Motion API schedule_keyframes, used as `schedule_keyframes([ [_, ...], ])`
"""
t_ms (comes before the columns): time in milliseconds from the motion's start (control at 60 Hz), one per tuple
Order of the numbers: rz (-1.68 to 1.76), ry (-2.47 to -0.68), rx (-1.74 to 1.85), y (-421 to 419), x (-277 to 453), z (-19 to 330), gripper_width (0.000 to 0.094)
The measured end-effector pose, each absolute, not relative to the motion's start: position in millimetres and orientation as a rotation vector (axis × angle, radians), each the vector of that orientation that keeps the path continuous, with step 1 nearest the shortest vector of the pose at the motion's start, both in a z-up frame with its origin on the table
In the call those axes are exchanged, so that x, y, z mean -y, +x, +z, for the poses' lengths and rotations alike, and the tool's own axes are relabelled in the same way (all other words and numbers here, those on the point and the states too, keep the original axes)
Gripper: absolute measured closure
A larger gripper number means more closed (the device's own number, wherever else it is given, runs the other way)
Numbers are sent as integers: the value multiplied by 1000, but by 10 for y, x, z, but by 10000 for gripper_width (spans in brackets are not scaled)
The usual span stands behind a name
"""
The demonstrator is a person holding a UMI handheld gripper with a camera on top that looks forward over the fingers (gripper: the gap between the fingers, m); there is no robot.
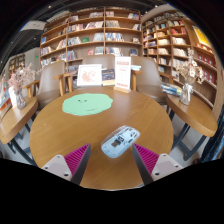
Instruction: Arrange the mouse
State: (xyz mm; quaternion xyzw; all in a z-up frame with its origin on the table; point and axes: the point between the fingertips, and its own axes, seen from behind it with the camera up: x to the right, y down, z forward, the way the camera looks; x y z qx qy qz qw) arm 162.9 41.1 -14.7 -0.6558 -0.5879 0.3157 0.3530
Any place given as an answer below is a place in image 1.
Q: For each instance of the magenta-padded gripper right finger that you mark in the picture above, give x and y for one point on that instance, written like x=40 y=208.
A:
x=148 y=160

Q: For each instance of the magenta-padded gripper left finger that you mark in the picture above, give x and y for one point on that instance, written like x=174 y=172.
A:
x=75 y=160

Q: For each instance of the transparent light blue computer mouse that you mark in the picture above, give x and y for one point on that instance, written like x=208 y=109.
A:
x=119 y=141

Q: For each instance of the green cloud-shaped mouse pad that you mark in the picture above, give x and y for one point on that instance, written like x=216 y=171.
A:
x=87 y=104

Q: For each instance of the wooden side table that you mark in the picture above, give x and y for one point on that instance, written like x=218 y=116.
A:
x=195 y=115
x=15 y=121

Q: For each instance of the stack of colourful books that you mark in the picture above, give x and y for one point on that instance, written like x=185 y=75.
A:
x=171 y=89

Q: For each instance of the brown padded wooden armchair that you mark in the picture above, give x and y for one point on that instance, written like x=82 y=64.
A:
x=100 y=59
x=148 y=80
x=50 y=83

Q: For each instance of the white framed floral picture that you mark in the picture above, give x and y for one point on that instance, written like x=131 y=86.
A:
x=89 y=75

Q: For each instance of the small white card stand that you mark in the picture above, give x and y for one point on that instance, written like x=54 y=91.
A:
x=12 y=97

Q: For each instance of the dark cover book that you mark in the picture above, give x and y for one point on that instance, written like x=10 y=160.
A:
x=108 y=76

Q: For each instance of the white red sign, wooden base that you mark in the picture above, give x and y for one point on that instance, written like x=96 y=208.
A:
x=122 y=71

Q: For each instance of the light blue book stack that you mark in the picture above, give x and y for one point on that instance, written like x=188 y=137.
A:
x=136 y=67

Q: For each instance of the colourful book display stand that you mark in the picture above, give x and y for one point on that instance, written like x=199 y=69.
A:
x=3 y=95

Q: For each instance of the small distant wooden bookshelf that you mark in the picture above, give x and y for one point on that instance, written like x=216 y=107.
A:
x=16 y=63

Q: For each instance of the curved wooden bookshelf unit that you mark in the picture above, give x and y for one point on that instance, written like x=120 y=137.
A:
x=173 y=43

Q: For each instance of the wide wooden bookshelf unit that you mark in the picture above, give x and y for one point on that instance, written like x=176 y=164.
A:
x=90 y=33

